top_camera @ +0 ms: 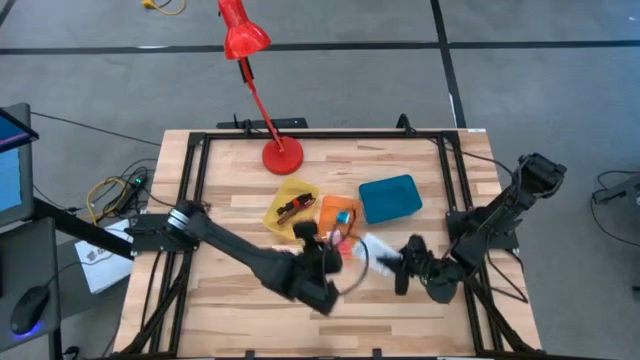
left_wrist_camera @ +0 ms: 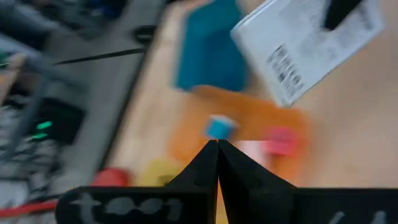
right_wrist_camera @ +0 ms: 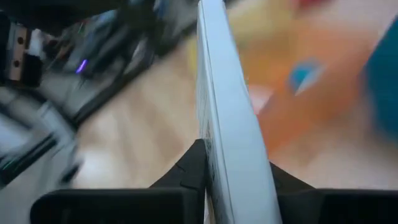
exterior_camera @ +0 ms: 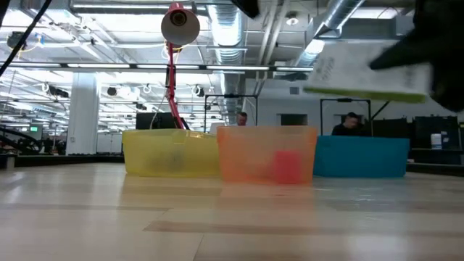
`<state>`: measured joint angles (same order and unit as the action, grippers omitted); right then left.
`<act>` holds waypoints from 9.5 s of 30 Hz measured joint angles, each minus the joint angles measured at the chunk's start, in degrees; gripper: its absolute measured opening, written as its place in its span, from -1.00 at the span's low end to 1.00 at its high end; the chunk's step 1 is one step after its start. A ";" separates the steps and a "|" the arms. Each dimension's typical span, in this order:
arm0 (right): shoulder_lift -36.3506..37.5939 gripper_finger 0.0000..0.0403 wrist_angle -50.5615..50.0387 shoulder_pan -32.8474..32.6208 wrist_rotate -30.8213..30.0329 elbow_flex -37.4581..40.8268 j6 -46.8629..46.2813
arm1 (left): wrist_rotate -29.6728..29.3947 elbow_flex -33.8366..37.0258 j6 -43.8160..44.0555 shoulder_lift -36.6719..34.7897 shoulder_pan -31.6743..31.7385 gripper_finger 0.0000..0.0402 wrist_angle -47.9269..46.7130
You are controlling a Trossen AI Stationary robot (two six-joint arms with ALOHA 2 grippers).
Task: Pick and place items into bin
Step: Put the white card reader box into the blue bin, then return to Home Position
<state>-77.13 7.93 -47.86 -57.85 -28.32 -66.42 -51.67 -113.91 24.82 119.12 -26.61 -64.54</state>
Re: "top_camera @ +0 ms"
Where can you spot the dark grey desk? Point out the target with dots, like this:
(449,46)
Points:
(25,255)

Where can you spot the red desk lamp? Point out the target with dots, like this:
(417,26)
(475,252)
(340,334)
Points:
(282,156)

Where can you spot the black computer monitor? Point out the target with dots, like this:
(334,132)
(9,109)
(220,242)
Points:
(15,185)

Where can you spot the black aluminium table frame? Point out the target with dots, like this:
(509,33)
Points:
(325,135)

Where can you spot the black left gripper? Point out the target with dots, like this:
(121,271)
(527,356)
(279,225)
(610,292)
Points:
(322,262)

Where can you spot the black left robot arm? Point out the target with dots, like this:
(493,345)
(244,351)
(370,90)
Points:
(235,247)

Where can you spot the long black power bar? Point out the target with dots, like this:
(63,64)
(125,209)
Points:
(285,123)

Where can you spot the teal plastic bin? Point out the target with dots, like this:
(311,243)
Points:
(390,200)

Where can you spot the white cardboard box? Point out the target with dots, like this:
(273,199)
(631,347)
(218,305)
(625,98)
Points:
(105,270)

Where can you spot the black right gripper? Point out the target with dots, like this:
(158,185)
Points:
(419,257)

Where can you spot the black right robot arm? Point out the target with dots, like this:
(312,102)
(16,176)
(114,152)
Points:
(500,210)

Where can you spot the black power strip green light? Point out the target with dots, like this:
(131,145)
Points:
(132,192)

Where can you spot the black computer mouse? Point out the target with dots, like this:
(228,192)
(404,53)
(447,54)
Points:
(29,310)

